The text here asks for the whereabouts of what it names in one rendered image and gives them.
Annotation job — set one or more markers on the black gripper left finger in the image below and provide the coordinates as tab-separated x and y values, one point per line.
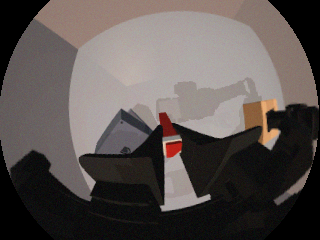
143	166

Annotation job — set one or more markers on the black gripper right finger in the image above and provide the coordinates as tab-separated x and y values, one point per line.
205	157

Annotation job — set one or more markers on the grey angled panel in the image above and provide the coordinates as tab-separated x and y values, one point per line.
124	134

